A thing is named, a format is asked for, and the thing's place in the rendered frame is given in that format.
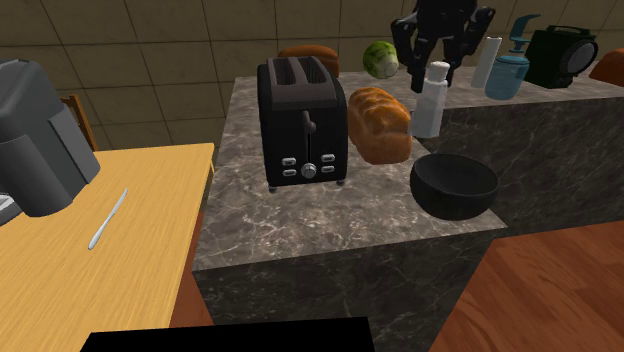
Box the blue soap dispenser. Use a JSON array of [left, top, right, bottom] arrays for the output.
[[484, 13, 542, 102]]

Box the white cylinder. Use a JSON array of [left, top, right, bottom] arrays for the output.
[[470, 36, 503, 90]]

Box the green lettuce head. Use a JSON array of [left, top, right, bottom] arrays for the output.
[[362, 40, 401, 81]]

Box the silver table knife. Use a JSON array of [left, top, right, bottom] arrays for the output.
[[87, 187, 130, 252]]

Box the grey boxy appliance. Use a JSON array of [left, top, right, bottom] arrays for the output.
[[0, 58, 102, 226]]

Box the white square bottle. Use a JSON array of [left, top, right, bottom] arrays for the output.
[[411, 60, 451, 140]]

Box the black robot stand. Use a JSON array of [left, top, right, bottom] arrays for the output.
[[79, 316, 377, 352]]

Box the light wooden table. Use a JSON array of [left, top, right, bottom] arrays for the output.
[[0, 142, 216, 352]]

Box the brown bread loaf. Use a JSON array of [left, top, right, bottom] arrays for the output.
[[588, 47, 624, 88], [347, 86, 415, 166], [277, 44, 341, 79]]

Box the black bowl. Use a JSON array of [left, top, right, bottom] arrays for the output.
[[409, 153, 500, 222]]

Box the black portable radio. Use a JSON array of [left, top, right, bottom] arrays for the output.
[[523, 25, 600, 90]]

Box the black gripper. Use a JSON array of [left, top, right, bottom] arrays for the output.
[[390, 0, 497, 94]]

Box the wooden chair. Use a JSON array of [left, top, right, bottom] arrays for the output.
[[59, 93, 100, 152]]

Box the black two-slot toaster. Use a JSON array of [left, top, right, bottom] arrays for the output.
[[256, 55, 350, 194]]

